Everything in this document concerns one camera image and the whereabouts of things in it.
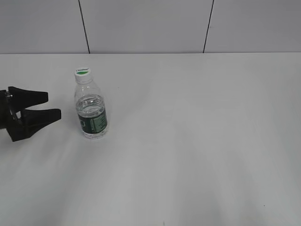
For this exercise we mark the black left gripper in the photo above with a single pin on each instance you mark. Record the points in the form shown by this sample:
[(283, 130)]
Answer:
[(31, 121)]

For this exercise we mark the white green bottle cap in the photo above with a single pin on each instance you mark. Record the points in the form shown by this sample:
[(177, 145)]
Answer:
[(83, 75)]

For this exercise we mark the clear Cestbon water bottle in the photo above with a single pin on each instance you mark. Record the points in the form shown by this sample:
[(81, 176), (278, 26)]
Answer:
[(90, 107)]

